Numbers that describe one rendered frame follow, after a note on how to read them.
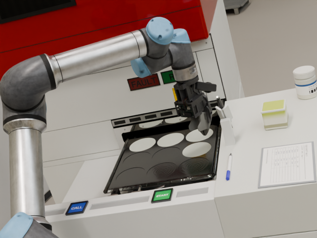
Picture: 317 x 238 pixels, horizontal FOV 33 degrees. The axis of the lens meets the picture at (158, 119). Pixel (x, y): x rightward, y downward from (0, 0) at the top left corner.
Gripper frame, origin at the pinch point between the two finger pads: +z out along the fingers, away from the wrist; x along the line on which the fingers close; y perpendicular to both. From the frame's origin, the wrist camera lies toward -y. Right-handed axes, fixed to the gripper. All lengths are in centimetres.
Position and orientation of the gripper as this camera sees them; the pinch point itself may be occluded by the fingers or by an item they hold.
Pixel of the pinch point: (205, 130)
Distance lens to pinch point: 177.7
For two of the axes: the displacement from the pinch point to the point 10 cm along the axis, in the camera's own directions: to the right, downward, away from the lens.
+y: -6.0, 4.6, -6.5
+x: 7.5, 0.6, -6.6
